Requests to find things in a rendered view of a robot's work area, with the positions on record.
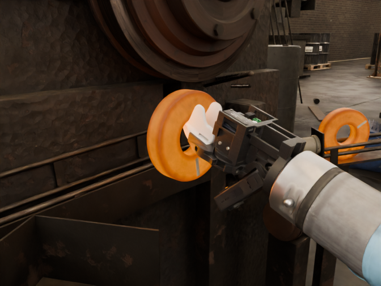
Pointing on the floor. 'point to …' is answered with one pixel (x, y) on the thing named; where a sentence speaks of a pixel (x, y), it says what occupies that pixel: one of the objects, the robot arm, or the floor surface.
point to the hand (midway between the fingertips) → (187, 124)
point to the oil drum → (286, 81)
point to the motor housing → (284, 251)
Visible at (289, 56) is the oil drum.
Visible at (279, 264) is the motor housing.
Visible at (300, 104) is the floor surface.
